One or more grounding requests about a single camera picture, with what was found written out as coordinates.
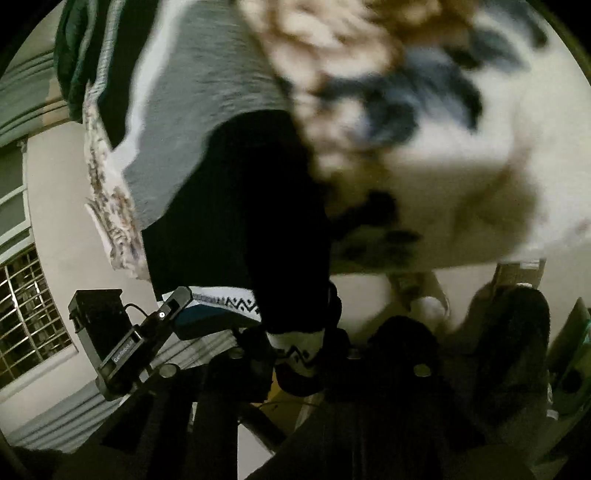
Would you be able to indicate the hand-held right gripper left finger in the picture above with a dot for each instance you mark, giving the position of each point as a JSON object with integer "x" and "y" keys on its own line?
{"x": 254, "y": 369}

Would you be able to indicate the barred window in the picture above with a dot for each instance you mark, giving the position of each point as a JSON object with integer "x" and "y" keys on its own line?
{"x": 27, "y": 295}

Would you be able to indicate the striped knit sweater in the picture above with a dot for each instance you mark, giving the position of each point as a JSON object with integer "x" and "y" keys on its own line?
{"x": 240, "y": 207}

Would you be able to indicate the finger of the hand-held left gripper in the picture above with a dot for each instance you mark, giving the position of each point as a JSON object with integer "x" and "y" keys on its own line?
{"x": 207, "y": 321}

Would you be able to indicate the person's right slipper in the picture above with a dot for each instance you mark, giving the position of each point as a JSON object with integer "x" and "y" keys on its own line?
{"x": 413, "y": 288}

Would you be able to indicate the striped grey cloth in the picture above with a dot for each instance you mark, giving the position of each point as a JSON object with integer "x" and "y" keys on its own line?
{"x": 60, "y": 420}

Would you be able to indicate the grey-green curtain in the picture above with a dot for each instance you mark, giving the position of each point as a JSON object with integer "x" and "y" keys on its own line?
{"x": 23, "y": 101}

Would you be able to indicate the bed with floral sheet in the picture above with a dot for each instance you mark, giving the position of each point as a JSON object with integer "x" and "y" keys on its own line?
{"x": 438, "y": 161}

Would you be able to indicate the person's legs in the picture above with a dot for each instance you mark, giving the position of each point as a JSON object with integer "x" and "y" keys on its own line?
{"x": 512, "y": 350}

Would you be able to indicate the dark green blanket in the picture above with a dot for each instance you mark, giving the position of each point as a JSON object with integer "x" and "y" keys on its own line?
{"x": 69, "y": 50}

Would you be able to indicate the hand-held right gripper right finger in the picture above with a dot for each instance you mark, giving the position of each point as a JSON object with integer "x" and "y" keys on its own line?
{"x": 339, "y": 369}

